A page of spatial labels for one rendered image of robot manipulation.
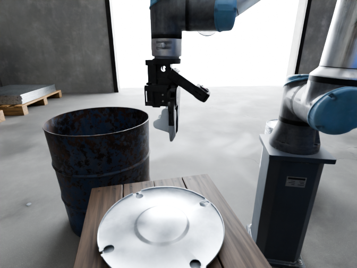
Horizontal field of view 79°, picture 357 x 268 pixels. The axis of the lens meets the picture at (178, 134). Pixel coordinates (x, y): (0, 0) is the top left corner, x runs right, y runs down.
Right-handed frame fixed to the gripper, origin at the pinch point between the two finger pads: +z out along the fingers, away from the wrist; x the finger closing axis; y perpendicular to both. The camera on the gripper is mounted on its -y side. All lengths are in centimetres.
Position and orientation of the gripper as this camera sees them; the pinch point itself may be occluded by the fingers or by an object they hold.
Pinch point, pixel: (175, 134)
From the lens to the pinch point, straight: 60.3
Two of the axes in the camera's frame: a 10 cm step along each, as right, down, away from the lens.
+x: -1.6, 3.5, -9.2
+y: -9.9, -0.6, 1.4
